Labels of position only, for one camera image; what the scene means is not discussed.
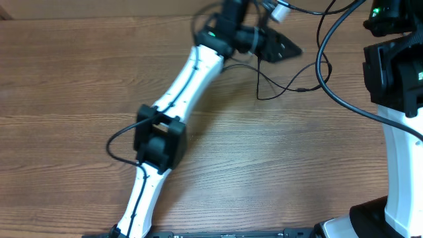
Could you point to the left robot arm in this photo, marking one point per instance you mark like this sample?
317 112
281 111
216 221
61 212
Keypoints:
160 139

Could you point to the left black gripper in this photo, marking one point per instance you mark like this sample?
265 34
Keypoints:
271 52

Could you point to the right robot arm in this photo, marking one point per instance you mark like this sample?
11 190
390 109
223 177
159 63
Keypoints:
393 77

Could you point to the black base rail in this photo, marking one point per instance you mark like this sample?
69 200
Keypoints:
285 233

